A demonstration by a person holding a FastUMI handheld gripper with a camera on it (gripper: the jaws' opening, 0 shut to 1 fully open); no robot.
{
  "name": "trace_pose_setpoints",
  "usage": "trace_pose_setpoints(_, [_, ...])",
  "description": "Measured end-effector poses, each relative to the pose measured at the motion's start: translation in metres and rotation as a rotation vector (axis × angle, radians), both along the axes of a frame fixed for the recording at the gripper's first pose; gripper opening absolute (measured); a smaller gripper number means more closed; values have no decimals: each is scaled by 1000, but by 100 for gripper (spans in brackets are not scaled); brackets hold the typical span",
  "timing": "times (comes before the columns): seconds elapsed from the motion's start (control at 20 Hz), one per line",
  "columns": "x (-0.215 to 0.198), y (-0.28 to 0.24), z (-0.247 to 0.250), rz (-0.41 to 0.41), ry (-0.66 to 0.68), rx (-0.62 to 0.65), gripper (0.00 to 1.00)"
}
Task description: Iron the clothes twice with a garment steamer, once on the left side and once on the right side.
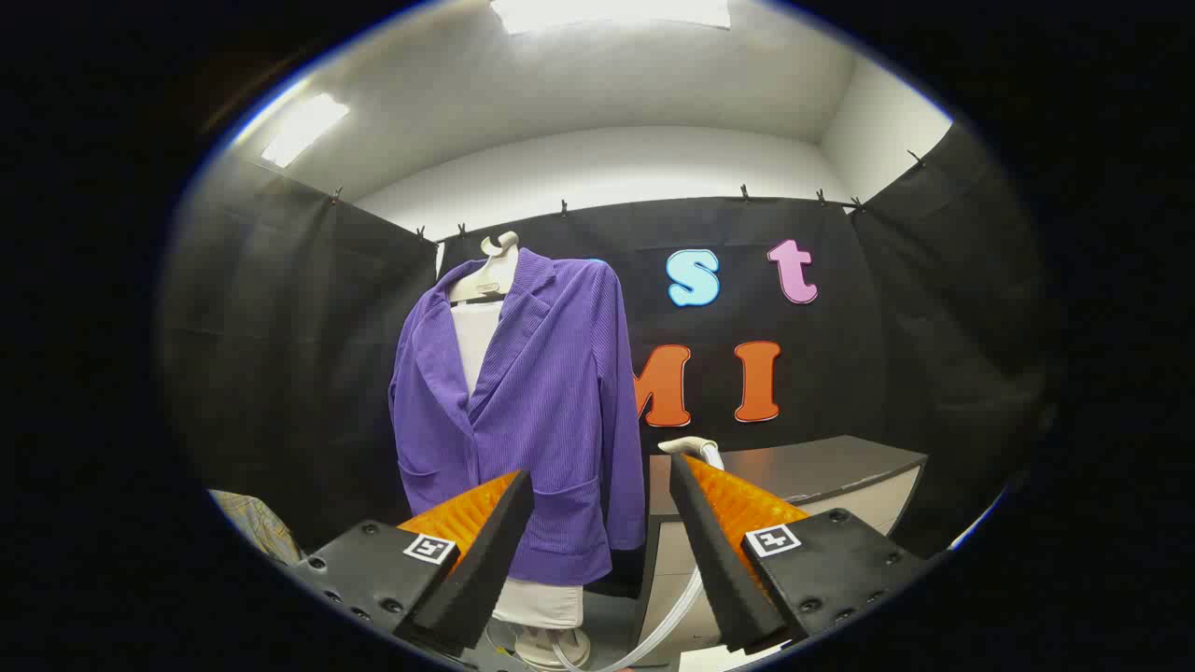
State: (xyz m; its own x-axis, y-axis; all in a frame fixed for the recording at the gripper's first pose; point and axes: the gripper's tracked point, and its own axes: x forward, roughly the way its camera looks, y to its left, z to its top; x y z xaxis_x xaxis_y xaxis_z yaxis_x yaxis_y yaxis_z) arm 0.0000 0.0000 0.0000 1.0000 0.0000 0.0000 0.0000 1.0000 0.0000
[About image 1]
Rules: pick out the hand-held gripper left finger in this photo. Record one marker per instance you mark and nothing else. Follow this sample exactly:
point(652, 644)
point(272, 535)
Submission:
point(485, 560)

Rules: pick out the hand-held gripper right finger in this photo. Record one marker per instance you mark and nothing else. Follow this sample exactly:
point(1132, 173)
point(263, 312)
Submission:
point(714, 551)

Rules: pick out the white steamer base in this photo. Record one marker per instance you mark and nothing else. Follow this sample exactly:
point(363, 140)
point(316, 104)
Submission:
point(541, 644)

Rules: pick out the cream clothes hanger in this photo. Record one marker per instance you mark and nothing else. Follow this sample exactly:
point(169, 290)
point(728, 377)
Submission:
point(485, 280)

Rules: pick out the dark-topped white drawer cabinet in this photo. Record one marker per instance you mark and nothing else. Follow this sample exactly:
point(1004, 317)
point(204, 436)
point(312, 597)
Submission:
point(822, 467)

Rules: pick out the black backdrop cloth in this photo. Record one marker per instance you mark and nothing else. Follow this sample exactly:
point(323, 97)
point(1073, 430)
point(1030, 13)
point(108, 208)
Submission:
point(840, 373)

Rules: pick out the plaid cloth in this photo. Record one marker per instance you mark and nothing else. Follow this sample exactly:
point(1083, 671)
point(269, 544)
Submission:
point(247, 518)

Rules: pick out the row of black clips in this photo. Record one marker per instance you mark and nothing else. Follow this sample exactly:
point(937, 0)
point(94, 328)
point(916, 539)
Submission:
point(744, 192)

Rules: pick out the small ceiling light panel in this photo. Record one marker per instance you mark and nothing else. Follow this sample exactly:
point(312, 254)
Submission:
point(303, 129)

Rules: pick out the large ceiling light panel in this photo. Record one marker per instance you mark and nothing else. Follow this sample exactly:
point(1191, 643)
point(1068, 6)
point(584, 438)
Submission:
point(607, 13)

